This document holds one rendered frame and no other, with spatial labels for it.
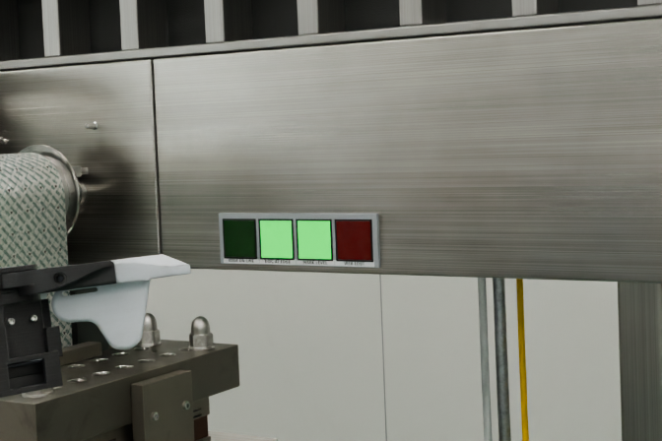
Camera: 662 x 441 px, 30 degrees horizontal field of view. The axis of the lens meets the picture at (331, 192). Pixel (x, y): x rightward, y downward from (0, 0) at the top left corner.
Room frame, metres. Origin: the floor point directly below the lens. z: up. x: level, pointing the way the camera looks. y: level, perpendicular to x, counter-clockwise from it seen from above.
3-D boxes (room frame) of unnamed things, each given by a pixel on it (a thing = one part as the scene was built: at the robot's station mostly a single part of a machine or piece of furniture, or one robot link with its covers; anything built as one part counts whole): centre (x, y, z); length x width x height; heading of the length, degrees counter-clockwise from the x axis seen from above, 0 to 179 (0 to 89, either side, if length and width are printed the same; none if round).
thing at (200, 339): (1.72, 0.19, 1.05); 0.04 x 0.04 x 0.04
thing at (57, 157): (1.78, 0.42, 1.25); 0.15 x 0.01 x 0.15; 59
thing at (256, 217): (1.64, 0.05, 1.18); 0.25 x 0.01 x 0.07; 59
